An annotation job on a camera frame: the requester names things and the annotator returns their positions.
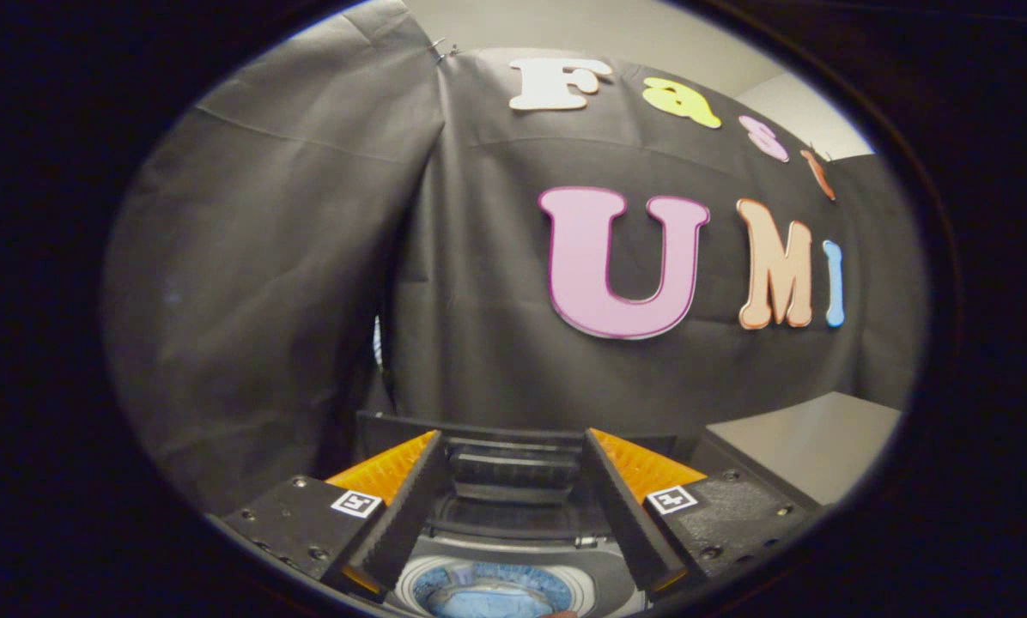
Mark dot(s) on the grey washing machine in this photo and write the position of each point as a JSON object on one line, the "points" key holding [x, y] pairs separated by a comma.
{"points": [[604, 575]]}

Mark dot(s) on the light blue shirt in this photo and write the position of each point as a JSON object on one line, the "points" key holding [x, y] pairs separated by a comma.
{"points": [[496, 605]]}

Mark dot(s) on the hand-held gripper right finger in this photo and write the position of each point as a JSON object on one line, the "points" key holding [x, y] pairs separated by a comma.
{"points": [[629, 524]]}

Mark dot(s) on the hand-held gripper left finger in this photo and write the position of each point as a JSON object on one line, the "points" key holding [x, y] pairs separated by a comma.
{"points": [[406, 524]]}

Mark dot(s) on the beige cabinet with dark top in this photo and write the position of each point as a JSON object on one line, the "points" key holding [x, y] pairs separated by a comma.
{"points": [[814, 438]]}

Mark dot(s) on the black backdrop cloth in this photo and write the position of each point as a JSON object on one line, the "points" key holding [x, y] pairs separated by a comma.
{"points": [[290, 257]]}

